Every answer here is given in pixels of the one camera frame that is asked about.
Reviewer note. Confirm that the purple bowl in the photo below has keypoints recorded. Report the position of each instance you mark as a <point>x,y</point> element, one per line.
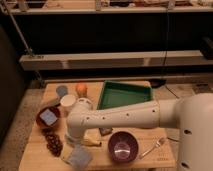
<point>123,147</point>

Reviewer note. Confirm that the silver fork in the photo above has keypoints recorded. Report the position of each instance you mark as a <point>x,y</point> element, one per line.
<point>157,144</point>

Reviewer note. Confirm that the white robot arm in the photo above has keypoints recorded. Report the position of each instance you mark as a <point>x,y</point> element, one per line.
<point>192,116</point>

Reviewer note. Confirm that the brown bowl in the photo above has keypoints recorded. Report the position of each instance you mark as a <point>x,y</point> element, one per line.
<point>41,123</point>

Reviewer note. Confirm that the white metal shelf rail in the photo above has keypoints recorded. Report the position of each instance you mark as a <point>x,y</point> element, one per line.
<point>113,60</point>

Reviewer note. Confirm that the grey blue cup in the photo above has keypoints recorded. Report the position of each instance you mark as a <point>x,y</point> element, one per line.
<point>61,91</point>

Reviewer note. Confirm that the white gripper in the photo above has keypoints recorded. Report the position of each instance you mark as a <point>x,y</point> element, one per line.
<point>72,140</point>

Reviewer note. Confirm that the bunch of dark grapes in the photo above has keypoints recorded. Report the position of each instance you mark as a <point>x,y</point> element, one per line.
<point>54,144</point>

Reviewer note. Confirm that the green plastic tray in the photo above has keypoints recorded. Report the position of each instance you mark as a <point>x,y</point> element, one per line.
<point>116,94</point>

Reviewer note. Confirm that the blue eraser block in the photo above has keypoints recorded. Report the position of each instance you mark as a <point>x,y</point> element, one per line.
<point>48,117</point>

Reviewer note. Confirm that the white paper cup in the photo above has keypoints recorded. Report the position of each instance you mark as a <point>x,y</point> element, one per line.
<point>67,102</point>

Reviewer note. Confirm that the orange fruit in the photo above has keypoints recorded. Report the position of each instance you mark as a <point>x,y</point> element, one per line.
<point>81,89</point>

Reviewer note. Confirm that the wooden table board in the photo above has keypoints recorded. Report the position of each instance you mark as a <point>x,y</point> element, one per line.
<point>36,156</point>

